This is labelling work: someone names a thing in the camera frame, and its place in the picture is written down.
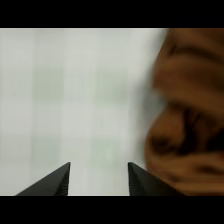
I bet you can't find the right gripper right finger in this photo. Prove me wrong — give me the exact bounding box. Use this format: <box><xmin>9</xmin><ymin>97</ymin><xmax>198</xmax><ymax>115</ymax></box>
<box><xmin>127</xmin><ymin>161</ymin><xmax>183</xmax><ymax>197</ymax></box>

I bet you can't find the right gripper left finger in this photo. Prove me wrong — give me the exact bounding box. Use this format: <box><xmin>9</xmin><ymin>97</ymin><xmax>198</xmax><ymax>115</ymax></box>
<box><xmin>15</xmin><ymin>161</ymin><xmax>72</xmax><ymax>197</ymax></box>

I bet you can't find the brown T-shirt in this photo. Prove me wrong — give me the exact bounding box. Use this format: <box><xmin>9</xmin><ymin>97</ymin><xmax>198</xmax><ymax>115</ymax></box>
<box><xmin>143</xmin><ymin>28</ymin><xmax>224</xmax><ymax>197</ymax></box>

